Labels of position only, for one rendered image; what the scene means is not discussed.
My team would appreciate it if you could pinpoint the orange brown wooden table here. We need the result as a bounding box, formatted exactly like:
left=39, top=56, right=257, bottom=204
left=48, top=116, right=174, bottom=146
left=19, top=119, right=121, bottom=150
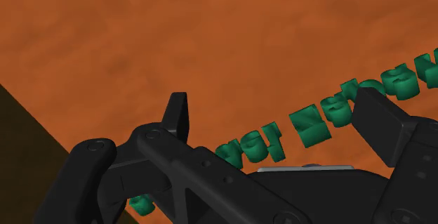
left=0, top=0, right=438, bottom=224

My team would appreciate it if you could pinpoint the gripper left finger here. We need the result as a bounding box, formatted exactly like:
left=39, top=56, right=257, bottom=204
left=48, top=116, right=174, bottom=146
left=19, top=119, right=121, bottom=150
left=34, top=92, right=311, bottom=224

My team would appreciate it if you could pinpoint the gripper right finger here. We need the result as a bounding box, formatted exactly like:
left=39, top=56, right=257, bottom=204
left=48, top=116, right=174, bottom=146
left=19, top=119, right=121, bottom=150
left=351, top=86, right=438, bottom=224

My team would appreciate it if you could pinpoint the green letter word sign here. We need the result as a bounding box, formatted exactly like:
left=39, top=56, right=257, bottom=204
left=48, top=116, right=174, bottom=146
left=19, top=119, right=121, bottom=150
left=128, top=46, right=438, bottom=217

